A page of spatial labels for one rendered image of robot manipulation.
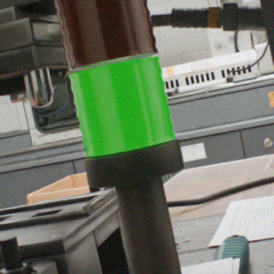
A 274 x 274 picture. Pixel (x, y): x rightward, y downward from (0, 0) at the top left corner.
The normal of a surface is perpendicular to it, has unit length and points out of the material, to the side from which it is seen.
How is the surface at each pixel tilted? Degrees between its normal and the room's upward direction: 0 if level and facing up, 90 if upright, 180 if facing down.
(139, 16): 104
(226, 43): 90
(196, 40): 90
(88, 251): 90
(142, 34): 76
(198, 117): 90
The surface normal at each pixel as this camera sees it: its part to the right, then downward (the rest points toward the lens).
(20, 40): -0.18, 0.09
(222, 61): -0.31, -0.57
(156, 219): 0.45, -0.04
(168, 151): 0.73, -0.11
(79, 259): 0.96, -0.18
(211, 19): -0.16, 0.58
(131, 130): 0.09, -0.22
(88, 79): -0.51, -0.10
